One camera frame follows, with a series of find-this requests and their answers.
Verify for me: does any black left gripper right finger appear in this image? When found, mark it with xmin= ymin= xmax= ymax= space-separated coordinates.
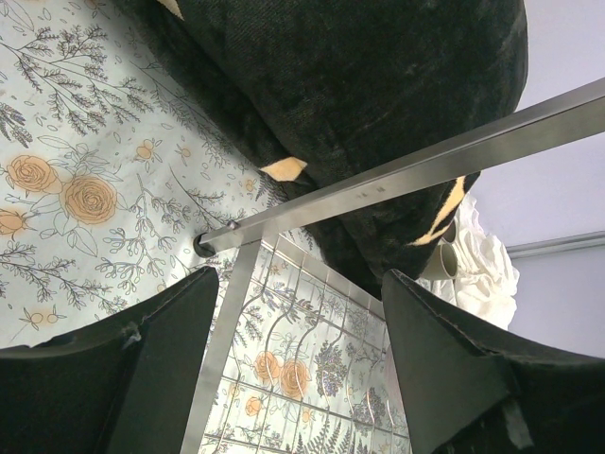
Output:
xmin=382 ymin=270 xmax=604 ymax=453

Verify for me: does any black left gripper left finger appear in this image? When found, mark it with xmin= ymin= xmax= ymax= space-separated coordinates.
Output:
xmin=1 ymin=267 xmax=218 ymax=453

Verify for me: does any stainless steel dish rack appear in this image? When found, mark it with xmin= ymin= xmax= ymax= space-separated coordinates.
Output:
xmin=179 ymin=78 xmax=605 ymax=454

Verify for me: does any olive beige mug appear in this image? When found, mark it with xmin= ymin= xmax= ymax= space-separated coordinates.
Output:
xmin=440 ymin=243 xmax=458 ymax=279

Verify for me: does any white crumpled cloth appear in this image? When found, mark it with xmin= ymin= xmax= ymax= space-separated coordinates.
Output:
xmin=418 ymin=195 xmax=520 ymax=330

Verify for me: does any floral patterned table mat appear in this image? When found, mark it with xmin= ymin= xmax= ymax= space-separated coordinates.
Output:
xmin=1 ymin=1 xmax=410 ymax=453

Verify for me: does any black floral plush blanket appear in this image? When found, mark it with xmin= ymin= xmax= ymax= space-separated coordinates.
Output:
xmin=112 ymin=0 xmax=529 ymax=299

